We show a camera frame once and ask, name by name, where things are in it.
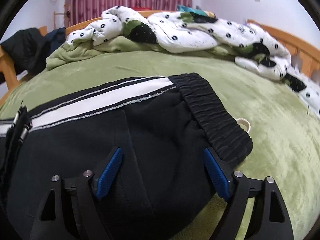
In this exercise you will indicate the red box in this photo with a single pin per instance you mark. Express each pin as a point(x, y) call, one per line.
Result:
point(141, 8)

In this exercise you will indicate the navy blue garment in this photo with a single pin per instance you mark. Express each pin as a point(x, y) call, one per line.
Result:
point(56, 38)

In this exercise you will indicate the white floral quilt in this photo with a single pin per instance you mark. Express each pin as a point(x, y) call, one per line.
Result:
point(252, 47)

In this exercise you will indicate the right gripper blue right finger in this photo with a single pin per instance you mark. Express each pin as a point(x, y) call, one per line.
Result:
point(269, 219)

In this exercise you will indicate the wooden chair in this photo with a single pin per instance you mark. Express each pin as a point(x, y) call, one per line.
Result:
point(43, 30)

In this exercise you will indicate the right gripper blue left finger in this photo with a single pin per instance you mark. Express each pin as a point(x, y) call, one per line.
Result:
point(69, 209)

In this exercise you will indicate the black pants with white stripe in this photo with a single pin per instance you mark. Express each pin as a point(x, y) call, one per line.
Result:
point(162, 124)

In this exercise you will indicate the black jacket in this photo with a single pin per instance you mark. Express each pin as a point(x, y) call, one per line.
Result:
point(28, 49)

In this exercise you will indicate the wooden rack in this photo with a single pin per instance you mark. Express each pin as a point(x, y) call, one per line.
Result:
point(59, 19)

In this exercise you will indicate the green fleece bed blanket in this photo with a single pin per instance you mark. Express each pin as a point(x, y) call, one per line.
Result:
point(285, 133)

